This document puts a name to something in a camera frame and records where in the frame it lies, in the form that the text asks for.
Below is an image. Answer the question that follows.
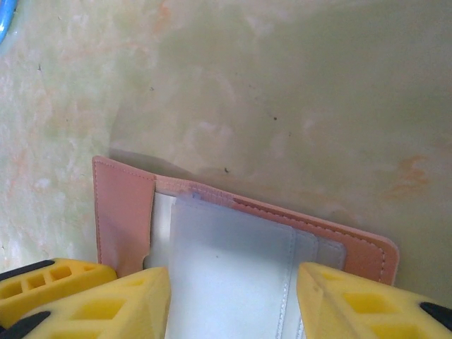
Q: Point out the blue stethoscope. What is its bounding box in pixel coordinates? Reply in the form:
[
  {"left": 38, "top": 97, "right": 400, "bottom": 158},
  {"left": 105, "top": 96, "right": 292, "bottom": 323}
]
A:
[{"left": 0, "top": 0, "right": 18, "bottom": 45}]

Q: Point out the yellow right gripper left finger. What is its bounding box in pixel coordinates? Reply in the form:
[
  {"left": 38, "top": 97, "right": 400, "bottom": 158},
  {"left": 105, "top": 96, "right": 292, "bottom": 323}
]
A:
[{"left": 0, "top": 267, "right": 172, "bottom": 339}]

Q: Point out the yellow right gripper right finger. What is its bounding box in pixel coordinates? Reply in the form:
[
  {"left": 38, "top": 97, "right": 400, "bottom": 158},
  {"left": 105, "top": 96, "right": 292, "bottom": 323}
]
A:
[{"left": 299, "top": 263, "right": 452, "bottom": 339}]

